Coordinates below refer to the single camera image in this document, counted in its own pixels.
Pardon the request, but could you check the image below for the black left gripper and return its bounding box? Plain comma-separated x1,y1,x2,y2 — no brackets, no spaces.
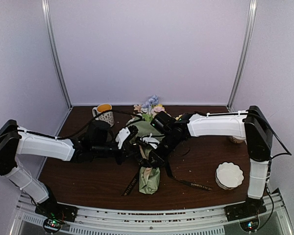
92,141,140,165

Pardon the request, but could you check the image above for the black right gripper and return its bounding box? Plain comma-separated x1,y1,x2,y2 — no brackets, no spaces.
147,133,183,167

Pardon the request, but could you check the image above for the wrapping paper sheet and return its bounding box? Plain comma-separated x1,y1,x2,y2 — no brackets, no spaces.
123,117,165,196

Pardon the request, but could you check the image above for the black camera strap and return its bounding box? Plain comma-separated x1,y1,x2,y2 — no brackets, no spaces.
121,156,213,196

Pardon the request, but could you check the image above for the peach flower stem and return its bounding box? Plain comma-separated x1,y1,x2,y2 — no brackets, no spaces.
133,104,143,119

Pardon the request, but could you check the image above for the pink rose flower stem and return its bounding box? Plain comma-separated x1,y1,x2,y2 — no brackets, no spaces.
151,104,165,117

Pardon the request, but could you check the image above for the blue flower stem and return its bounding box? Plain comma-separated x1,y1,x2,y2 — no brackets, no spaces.
141,95,159,118

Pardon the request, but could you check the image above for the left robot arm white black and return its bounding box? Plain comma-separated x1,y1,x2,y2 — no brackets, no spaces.
0,115,132,217

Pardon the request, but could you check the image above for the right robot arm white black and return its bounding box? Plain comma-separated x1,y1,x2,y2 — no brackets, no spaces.
149,106,280,216

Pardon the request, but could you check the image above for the patterned mug yellow inside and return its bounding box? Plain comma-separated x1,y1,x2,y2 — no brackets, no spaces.
92,103,115,127

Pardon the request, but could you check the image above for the scalloped white bowl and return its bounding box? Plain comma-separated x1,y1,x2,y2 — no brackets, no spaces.
215,162,244,190

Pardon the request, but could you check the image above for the small white bowl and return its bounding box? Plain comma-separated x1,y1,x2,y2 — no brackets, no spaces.
228,136,246,144

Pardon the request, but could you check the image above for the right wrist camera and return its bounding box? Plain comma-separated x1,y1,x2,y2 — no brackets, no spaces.
135,134,160,149

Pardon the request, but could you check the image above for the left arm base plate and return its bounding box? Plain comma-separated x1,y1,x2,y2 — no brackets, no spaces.
35,203,78,222

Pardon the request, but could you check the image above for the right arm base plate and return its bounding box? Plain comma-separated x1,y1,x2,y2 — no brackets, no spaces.
224,202,267,221

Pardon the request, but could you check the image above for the left aluminium frame post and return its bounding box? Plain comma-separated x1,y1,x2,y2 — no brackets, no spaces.
41,0,73,109

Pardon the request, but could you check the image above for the aluminium frame post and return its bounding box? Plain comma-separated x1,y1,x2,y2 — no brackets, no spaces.
41,0,73,109
227,0,258,111

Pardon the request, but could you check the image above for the right aluminium frame post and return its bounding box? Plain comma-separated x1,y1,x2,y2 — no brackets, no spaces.
227,0,258,111

